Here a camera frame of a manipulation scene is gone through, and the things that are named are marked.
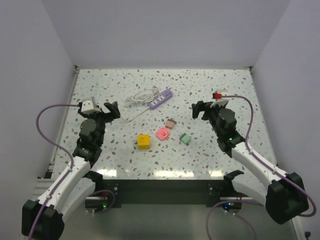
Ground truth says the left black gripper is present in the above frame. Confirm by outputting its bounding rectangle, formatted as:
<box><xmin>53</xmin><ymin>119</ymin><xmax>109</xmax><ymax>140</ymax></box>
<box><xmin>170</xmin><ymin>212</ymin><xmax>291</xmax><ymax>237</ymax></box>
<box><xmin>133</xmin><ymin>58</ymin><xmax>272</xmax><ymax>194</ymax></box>
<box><xmin>78</xmin><ymin>101</ymin><xmax>119</xmax><ymax>146</ymax></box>

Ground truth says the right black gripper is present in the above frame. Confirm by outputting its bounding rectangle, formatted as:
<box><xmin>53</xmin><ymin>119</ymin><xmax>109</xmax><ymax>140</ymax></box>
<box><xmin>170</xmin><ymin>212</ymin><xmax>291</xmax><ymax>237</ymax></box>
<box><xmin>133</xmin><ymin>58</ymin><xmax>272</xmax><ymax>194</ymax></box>
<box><xmin>191</xmin><ymin>101</ymin><xmax>225</xmax><ymax>138</ymax></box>

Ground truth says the brown plug adapter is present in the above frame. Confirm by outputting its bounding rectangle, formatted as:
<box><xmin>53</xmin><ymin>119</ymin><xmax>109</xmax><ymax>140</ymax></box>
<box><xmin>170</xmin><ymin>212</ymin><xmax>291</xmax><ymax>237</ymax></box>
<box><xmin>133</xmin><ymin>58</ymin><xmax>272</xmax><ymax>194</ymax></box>
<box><xmin>165</xmin><ymin>119</ymin><xmax>176</xmax><ymax>129</ymax></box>

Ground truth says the green plug adapter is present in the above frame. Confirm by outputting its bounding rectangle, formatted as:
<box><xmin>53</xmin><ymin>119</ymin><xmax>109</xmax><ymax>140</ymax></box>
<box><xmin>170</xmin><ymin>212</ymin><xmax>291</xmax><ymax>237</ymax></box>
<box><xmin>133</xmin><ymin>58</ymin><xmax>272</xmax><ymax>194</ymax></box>
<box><xmin>179</xmin><ymin>133</ymin><xmax>191</xmax><ymax>145</ymax></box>

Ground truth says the pink plug adapter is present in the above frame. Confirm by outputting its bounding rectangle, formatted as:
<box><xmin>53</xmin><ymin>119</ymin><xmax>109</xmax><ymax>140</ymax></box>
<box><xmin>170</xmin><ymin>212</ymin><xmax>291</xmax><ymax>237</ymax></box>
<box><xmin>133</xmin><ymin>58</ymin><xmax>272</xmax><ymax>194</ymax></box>
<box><xmin>155</xmin><ymin>127</ymin><xmax>170</xmax><ymax>141</ymax></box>

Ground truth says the yellow cube socket adapter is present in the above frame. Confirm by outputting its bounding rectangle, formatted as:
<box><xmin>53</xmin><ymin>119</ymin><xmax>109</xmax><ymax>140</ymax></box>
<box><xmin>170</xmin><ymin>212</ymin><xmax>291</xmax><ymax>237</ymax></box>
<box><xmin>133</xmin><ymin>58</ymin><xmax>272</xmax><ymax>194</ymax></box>
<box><xmin>134</xmin><ymin>134</ymin><xmax>151</xmax><ymax>150</ymax></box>

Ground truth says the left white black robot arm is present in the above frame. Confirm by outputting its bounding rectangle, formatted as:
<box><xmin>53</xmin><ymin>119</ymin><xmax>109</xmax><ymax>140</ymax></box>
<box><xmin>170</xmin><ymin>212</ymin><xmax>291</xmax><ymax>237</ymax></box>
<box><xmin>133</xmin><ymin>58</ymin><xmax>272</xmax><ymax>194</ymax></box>
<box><xmin>21</xmin><ymin>98</ymin><xmax>121</xmax><ymax>240</ymax></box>

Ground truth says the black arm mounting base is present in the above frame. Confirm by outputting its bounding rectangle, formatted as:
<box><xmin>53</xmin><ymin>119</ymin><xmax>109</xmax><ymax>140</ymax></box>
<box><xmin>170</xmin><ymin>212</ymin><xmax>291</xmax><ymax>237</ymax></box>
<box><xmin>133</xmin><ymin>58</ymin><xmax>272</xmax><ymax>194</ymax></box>
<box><xmin>84</xmin><ymin>179</ymin><xmax>239</xmax><ymax>211</ymax></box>

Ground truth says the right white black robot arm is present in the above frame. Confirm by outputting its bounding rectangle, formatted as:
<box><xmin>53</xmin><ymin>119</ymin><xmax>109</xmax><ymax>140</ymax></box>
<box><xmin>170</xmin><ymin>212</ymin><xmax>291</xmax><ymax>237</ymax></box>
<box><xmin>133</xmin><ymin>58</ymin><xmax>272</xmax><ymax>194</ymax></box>
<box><xmin>191</xmin><ymin>100</ymin><xmax>309</xmax><ymax>224</ymax></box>

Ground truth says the purple power strip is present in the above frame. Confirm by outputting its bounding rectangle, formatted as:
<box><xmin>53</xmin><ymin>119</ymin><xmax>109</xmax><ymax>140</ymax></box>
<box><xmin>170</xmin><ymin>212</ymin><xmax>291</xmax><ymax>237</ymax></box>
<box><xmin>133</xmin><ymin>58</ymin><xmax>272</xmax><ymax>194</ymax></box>
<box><xmin>148</xmin><ymin>88</ymin><xmax>173</xmax><ymax>110</ymax></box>

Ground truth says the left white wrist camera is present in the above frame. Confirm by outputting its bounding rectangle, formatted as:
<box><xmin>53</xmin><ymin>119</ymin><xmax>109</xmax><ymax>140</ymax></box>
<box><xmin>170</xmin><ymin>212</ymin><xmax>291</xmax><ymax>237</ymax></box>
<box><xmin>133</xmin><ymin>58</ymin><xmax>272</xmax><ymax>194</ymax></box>
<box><xmin>80</xmin><ymin>96</ymin><xmax>101</xmax><ymax>115</ymax></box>

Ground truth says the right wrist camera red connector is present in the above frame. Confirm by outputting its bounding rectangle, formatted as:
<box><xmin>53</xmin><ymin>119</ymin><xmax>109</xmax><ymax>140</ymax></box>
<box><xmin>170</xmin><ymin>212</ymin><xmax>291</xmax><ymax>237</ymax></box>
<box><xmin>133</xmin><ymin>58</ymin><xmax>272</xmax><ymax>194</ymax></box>
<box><xmin>210</xmin><ymin>88</ymin><xmax>229</xmax><ymax>108</ymax></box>

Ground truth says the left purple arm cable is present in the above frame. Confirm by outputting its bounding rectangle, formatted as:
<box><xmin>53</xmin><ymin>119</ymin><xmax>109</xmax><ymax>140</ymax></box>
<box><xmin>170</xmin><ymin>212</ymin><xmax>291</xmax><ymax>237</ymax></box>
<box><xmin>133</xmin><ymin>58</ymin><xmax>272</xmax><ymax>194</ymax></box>
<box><xmin>26</xmin><ymin>103</ymin><xmax>82</xmax><ymax>240</ymax></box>

